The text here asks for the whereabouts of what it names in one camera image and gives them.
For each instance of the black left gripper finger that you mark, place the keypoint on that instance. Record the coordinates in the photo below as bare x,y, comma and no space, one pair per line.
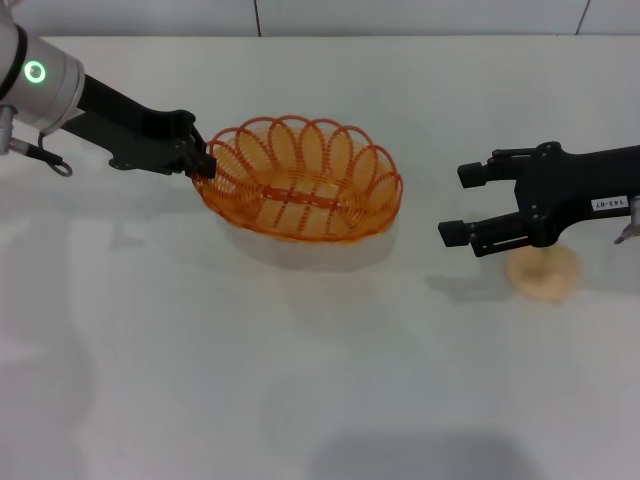
187,162
207,167

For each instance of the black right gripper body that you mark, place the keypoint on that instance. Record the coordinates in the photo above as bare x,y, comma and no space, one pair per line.
575,185

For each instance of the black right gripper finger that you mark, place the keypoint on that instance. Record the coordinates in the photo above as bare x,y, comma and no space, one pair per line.
472,175
495,239

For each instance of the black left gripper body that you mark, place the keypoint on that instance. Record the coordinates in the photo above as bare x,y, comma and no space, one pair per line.
130,135

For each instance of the beige round bun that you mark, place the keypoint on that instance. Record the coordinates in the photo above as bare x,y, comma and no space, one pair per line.
545,282

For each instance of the orange plastic woven basket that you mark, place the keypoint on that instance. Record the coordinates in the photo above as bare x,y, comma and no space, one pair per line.
300,190

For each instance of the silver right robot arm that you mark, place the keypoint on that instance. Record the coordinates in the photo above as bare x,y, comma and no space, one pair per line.
632,217

